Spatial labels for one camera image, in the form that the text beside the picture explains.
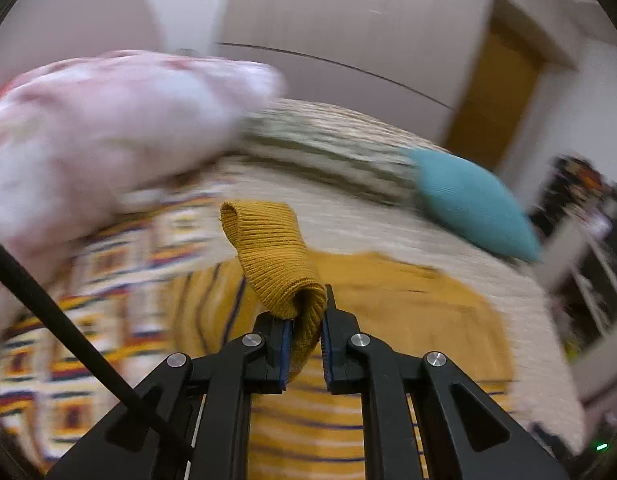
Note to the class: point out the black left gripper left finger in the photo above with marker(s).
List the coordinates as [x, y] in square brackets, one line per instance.
[194, 418]

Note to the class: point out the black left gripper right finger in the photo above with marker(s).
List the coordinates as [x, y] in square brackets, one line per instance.
[424, 417]

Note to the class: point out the yellow striped knit sweater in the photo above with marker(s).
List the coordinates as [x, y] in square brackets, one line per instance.
[339, 307]

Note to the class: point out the pile of clothes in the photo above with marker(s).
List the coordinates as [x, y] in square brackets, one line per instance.
[573, 183]

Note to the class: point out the beige heart-patterned quilt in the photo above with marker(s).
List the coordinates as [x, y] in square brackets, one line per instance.
[333, 221]

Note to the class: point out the colourful geometric bed sheet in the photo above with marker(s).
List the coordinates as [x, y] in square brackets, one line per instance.
[138, 290]

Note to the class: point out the white shelf unit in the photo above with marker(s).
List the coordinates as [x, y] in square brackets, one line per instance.
[575, 271]

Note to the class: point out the pink floral comforter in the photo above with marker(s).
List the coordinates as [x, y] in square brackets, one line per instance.
[79, 136]

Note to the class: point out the olive patterned bolster pillow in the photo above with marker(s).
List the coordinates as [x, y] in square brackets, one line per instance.
[340, 147]

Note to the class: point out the wooden brown door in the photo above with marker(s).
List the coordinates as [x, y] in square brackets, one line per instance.
[501, 85]

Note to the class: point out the beige wardrobe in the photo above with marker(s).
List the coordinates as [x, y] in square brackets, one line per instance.
[406, 62]

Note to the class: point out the pink rounded headboard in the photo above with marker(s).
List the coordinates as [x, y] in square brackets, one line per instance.
[38, 32]

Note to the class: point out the teal corduroy pillow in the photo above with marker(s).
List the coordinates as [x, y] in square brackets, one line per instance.
[474, 204]

